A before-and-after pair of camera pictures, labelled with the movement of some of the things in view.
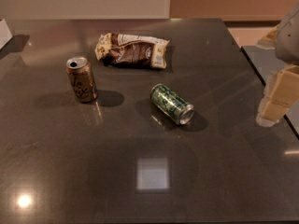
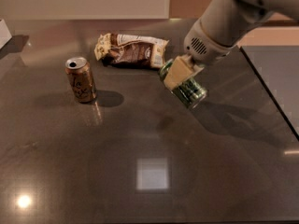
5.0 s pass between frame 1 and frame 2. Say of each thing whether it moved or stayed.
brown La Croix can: stayed
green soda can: moved
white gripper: moved
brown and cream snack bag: stayed
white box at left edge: stayed
